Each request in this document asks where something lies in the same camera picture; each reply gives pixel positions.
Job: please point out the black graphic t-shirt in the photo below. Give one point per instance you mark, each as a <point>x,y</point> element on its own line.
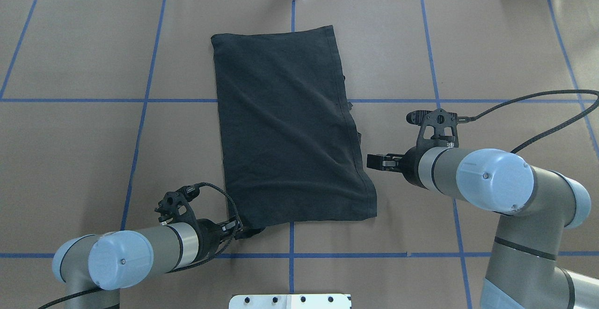
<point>291,148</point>

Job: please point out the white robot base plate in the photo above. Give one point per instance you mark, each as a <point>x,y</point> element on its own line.
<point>291,301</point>

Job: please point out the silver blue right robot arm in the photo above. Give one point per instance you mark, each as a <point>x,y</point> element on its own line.
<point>514,196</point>

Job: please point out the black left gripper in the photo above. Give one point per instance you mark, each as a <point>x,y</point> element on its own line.
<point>208,237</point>

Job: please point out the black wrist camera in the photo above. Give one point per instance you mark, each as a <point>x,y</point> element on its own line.
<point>438,128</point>
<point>175,208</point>

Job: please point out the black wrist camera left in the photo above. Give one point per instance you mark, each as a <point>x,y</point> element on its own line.
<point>175,208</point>

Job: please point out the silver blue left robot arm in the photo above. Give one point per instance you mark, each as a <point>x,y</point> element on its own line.
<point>96,267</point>

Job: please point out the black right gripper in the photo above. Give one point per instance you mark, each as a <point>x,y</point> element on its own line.
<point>410,165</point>

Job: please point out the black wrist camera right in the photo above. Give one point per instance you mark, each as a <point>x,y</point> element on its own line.
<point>438,128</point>

